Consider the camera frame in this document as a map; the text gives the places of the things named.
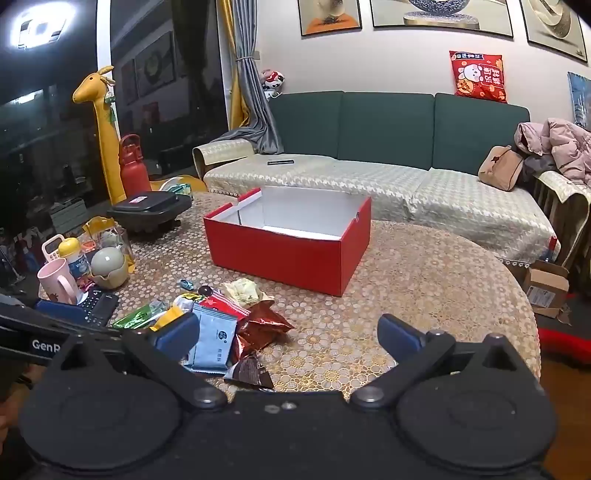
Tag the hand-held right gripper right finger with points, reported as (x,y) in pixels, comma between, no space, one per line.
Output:
(398,334)

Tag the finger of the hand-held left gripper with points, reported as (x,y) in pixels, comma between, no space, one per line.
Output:
(92,328)
(62,311)

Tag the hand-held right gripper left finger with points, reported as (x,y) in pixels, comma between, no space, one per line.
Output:
(178,334)

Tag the yellow snack packet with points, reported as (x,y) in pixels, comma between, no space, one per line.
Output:
(168,314)

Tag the light blue snack packet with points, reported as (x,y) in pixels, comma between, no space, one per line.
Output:
(214,339)

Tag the green snack packet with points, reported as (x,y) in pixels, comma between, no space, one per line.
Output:
(136,317)

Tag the dark brown snack packet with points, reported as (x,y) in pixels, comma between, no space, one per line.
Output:
(251,371)

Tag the metallic red snack packet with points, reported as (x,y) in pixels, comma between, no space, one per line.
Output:
(261,330)

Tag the red cardboard box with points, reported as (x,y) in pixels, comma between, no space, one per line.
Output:
(277,258)

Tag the pink cup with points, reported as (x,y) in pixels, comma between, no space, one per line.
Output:
(55,281)

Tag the small blue candy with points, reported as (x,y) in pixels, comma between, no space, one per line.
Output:
(185,284)

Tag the dark round chocolate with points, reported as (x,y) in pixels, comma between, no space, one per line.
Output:
(205,290)

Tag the yellow capped white bottle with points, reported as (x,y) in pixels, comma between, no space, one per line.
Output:
(76,258)

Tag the grey green round container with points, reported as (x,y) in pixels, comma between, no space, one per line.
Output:
(108,267)

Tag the cream snack packet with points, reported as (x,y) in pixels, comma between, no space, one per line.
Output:
(244,291)

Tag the yellow packaging bag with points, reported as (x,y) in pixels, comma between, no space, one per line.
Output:
(94,226)

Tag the clear glass cup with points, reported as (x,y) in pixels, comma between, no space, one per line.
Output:
(117,237)

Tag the black tabletop appliance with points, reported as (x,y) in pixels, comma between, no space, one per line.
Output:
(147,210)

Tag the green tissue pack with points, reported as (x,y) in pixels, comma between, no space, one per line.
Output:
(178,188)

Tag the brown cardboard box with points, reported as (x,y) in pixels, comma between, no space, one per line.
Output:
(547,288)

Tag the red water bottle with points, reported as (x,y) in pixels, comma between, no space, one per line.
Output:
(134,170)

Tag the red floor cushion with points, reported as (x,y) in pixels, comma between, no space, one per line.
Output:
(565,339)

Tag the yellow giraffe toy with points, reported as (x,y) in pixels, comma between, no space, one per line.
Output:
(104,138)

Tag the green sofa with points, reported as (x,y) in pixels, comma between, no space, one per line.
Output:
(383,124)

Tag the pink down jacket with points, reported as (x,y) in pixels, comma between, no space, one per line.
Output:
(565,143)

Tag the grey curtain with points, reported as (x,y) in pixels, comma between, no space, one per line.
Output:
(256,92)

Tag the white pink plush toy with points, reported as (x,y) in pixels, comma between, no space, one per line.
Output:
(272,83)

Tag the red printed cushion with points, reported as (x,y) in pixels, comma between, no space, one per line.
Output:
(478,76)

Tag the yellow curtain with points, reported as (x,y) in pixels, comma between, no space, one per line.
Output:
(227,46)

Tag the blue wall poster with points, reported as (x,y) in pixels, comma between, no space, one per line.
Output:
(581,99)

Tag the wide framed wall picture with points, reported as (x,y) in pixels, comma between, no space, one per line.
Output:
(438,14)

